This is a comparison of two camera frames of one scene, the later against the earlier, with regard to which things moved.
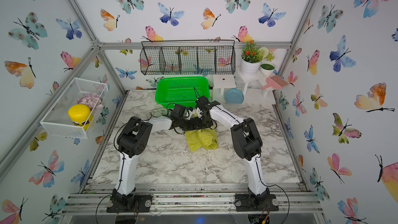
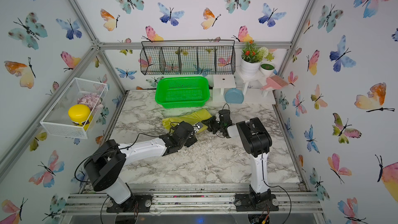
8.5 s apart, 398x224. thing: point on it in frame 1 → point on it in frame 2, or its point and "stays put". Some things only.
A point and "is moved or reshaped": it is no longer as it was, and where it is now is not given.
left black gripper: x=191 y=127 → x=191 y=141
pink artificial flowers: x=92 y=99 stays put
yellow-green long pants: x=206 y=138 is moved or reshaped
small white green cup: x=267 y=69 stays put
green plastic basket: x=180 y=90 stays put
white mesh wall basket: x=73 y=113 stays put
